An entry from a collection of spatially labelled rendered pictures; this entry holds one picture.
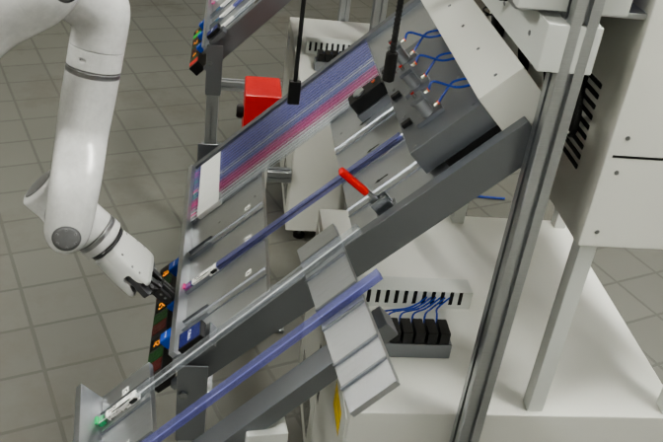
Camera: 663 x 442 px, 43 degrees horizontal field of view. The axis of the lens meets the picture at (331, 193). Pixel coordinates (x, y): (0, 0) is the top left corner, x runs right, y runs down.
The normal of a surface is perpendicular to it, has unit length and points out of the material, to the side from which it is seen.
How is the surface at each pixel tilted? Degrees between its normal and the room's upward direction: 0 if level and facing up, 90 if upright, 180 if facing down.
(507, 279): 90
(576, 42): 90
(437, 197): 90
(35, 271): 0
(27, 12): 115
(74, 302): 0
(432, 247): 0
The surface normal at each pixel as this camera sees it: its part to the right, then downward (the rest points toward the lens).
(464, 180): 0.09, 0.51
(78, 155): 0.35, -0.40
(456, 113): -0.61, -0.65
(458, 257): 0.11, -0.86
